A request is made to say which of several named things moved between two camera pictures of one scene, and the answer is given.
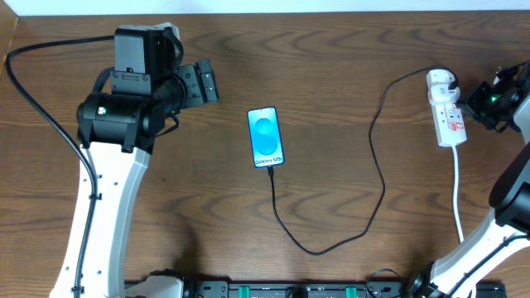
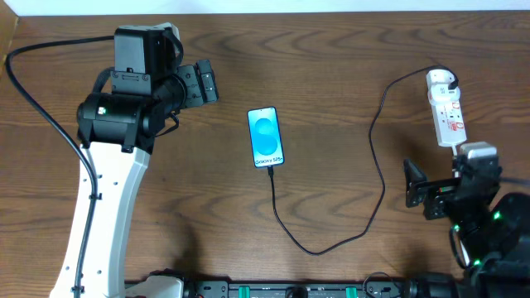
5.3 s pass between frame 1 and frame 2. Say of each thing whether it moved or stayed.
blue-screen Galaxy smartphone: stayed
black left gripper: stayed
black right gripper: moved
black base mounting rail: stayed
